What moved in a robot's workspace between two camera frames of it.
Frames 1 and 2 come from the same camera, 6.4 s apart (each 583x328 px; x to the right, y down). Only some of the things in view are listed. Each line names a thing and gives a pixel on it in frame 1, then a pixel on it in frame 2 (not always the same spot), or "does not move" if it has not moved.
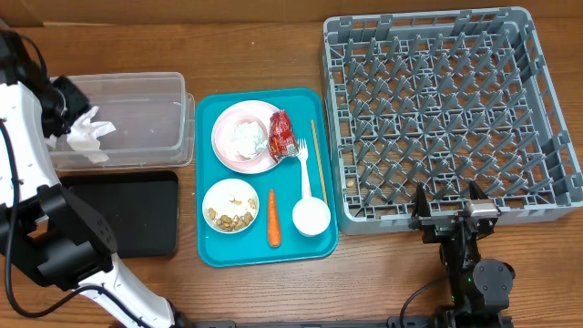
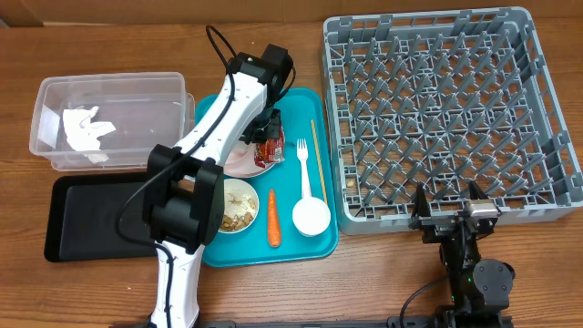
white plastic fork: (301, 152) does not move
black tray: (141, 208) does not move
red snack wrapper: (281, 140) → (270, 152)
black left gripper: (81, 105) → (272, 132)
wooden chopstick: (320, 165) does not move
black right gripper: (442, 226) does not move
